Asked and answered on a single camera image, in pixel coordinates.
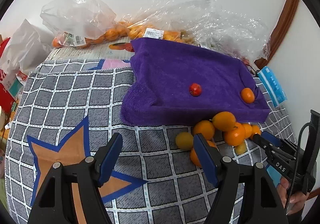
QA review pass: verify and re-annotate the clear bag of mandarins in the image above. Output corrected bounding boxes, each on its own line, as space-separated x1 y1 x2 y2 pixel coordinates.
40 0 127 48

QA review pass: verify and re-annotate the small red tomato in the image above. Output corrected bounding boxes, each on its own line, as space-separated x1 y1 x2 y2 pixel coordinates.
189 83 202 97

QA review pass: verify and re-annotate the clear bag of red fruit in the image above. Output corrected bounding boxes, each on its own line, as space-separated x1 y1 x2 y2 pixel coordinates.
198 10 270 64

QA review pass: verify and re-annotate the small orange mandarin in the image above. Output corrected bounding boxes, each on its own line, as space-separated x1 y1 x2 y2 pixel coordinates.
242 123 253 139

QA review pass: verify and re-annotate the yellow green small fruit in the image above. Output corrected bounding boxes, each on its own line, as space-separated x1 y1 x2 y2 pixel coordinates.
175 132 193 151

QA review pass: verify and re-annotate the grey checked blanket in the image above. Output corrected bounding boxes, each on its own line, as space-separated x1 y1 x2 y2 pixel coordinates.
4 58 296 224

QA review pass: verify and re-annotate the round orange mandarin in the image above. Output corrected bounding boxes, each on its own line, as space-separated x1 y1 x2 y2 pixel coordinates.
223 122 246 146

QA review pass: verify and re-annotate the blue tissue pack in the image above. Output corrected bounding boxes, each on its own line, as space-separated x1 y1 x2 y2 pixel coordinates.
258 66 287 107

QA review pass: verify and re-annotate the small orange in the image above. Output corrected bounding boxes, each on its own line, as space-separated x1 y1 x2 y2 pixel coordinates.
193 120 215 140

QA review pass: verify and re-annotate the small orange kumquat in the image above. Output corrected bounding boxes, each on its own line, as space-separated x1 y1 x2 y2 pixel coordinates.
249 125 261 139

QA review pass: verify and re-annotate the grey plastic bag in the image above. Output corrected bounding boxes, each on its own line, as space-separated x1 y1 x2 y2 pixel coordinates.
1 20 51 83

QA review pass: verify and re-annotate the orange mandarin end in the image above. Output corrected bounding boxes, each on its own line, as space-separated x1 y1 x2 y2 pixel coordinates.
240 88 255 104

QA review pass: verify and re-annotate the purple towel tray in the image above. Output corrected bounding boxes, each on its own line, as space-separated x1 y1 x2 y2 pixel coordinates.
120 38 270 126

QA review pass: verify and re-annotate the person's right hand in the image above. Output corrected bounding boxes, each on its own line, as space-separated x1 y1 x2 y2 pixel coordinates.
277 177 310 215

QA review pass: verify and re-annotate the large mandarin orange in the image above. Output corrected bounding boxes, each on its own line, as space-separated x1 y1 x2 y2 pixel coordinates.
190 140 217 168

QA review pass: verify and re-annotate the red paper bag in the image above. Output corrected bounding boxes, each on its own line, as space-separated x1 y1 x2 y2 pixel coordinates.
0 37 18 115

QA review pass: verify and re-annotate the clear bag of kumquats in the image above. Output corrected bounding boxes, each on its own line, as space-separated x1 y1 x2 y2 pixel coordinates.
120 0 222 46

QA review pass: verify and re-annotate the fruit print cardboard box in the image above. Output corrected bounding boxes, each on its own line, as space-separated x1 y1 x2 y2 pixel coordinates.
46 37 135 61

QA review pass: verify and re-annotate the oval orange fruit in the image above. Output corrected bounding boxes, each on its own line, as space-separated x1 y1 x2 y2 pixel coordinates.
212 112 236 132

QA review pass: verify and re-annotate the brown wooden door frame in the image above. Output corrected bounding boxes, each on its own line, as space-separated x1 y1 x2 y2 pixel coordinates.
255 0 300 69

